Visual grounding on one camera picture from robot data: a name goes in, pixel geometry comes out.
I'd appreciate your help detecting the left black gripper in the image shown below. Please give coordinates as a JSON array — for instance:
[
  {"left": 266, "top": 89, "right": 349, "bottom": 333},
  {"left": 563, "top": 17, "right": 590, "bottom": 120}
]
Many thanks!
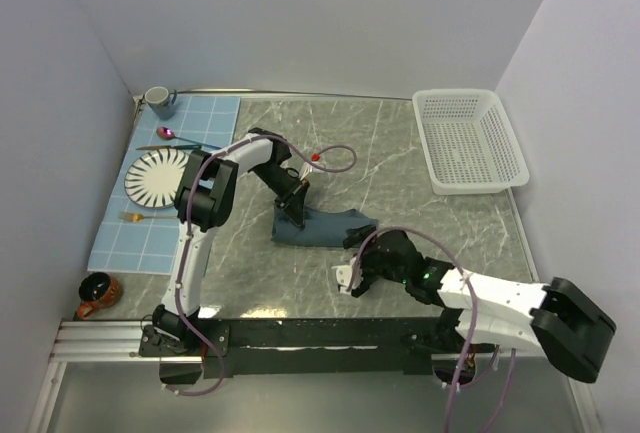
[{"left": 253, "top": 163, "right": 311, "bottom": 231}]

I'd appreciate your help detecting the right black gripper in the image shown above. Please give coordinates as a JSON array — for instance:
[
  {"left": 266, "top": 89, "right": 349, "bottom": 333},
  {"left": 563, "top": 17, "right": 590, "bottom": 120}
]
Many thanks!
[{"left": 344, "top": 225, "right": 409, "bottom": 298}]

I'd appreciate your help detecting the blue-grey t-shirt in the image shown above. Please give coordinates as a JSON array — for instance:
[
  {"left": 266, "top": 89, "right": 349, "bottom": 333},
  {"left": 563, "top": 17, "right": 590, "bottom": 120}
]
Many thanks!
[{"left": 271, "top": 206, "right": 379, "bottom": 248}]

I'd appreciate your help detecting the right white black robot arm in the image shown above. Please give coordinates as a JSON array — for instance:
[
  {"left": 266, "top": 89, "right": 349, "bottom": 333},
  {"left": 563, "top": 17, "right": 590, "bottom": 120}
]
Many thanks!
[{"left": 336, "top": 225, "right": 616, "bottom": 384}]

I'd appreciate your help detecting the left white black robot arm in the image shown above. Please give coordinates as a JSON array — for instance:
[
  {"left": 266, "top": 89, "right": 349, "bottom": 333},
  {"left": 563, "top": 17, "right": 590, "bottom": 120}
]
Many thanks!
[{"left": 152, "top": 128, "right": 309, "bottom": 355}]

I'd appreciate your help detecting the white perforated plastic basket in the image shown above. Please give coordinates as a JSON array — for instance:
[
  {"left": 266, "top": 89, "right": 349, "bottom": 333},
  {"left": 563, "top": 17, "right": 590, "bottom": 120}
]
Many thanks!
[{"left": 412, "top": 88, "right": 530, "bottom": 196}]

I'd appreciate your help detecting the white blue striped plate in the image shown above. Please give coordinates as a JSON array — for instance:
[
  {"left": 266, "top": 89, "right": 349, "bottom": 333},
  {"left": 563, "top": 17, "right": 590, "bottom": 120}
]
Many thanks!
[{"left": 124, "top": 148, "right": 189, "bottom": 209}]

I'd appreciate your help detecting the iridescent purple spoon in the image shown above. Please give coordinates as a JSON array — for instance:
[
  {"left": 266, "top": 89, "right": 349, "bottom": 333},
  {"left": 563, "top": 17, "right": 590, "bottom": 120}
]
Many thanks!
[{"left": 156, "top": 126, "right": 220, "bottom": 150}]

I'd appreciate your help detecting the blue checked placemat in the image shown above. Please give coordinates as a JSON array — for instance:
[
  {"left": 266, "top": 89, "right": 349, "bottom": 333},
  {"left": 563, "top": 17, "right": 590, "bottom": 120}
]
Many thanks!
[{"left": 87, "top": 94, "right": 240, "bottom": 275}]

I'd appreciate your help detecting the gold fork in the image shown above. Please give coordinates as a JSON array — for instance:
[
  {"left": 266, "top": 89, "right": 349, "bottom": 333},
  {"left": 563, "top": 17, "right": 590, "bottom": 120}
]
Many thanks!
[{"left": 118, "top": 211, "right": 177, "bottom": 223}]

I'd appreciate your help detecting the grey mug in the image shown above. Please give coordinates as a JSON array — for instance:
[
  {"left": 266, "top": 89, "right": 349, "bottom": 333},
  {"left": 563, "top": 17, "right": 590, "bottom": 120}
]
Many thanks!
[{"left": 143, "top": 86, "right": 177, "bottom": 121}]

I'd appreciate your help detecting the brown orange ceramic mug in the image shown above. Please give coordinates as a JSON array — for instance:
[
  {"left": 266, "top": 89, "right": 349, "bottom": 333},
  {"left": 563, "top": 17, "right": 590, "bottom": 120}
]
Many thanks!
[{"left": 76, "top": 272, "right": 123, "bottom": 320}]

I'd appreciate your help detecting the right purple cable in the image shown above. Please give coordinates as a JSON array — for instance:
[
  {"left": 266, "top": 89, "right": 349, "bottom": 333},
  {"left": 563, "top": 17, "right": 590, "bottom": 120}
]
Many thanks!
[{"left": 347, "top": 225, "right": 516, "bottom": 433}]

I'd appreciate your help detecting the purple cable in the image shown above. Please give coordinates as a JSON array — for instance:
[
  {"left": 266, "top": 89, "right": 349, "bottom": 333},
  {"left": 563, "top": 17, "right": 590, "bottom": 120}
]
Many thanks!
[
  {"left": 174, "top": 135, "right": 358, "bottom": 398},
  {"left": 347, "top": 225, "right": 516, "bottom": 433}
]

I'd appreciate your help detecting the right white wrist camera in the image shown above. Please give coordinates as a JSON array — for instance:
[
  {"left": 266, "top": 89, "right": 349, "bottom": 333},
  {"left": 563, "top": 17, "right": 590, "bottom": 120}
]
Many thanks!
[{"left": 331, "top": 264, "right": 367, "bottom": 297}]

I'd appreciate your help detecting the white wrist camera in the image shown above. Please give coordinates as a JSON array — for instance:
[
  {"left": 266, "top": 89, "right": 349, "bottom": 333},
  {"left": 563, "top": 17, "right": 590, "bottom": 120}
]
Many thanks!
[
  {"left": 331, "top": 264, "right": 367, "bottom": 297},
  {"left": 299, "top": 163, "right": 314, "bottom": 179}
]

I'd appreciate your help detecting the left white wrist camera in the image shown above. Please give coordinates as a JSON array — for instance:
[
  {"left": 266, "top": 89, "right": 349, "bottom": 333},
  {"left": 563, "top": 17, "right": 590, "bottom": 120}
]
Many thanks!
[{"left": 299, "top": 163, "right": 314, "bottom": 179}]

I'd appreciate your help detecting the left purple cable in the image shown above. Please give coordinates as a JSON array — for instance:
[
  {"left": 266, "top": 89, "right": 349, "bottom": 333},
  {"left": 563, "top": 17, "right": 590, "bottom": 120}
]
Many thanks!
[{"left": 174, "top": 135, "right": 358, "bottom": 398}]

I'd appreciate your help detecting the aluminium frame rail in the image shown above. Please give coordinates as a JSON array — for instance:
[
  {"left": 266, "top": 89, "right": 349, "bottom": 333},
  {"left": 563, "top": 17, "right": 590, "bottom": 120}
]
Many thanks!
[{"left": 53, "top": 314, "right": 468, "bottom": 361}]

